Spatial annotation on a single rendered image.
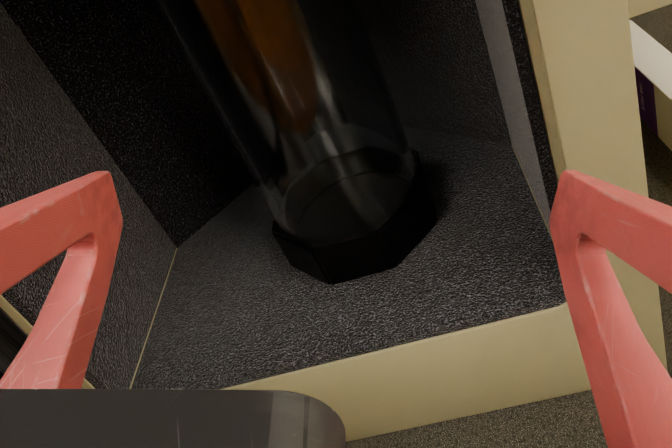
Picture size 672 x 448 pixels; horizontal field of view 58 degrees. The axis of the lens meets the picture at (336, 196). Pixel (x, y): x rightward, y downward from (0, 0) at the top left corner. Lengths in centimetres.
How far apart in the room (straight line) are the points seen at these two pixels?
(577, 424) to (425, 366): 8
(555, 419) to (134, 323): 25
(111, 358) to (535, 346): 23
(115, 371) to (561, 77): 28
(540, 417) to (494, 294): 8
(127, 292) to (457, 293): 20
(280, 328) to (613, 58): 22
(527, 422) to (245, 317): 17
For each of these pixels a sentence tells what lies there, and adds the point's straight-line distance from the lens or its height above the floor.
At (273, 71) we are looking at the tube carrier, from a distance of 28.
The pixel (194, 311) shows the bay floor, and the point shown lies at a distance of 40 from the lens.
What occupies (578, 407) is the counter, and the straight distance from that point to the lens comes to 36.
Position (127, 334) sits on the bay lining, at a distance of 39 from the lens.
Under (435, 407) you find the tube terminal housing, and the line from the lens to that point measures 36.
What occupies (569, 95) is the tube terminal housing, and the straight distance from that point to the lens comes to 24.
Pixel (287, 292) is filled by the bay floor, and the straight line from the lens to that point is 37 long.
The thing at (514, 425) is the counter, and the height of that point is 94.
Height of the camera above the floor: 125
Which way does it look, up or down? 33 degrees down
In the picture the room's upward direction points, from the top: 26 degrees counter-clockwise
